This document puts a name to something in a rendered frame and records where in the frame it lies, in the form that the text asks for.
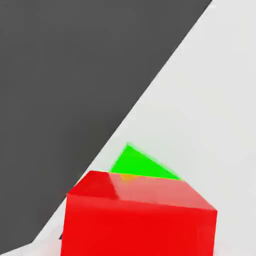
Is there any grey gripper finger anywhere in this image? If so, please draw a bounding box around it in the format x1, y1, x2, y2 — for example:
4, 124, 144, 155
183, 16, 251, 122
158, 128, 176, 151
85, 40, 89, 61
40, 232, 64, 256

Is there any small red cube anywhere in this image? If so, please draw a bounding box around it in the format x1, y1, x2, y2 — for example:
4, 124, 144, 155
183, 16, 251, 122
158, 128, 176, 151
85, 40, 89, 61
60, 170, 218, 256

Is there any small green cube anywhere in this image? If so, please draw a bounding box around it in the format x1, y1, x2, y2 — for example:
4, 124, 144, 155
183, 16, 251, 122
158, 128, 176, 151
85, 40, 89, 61
108, 142, 182, 181

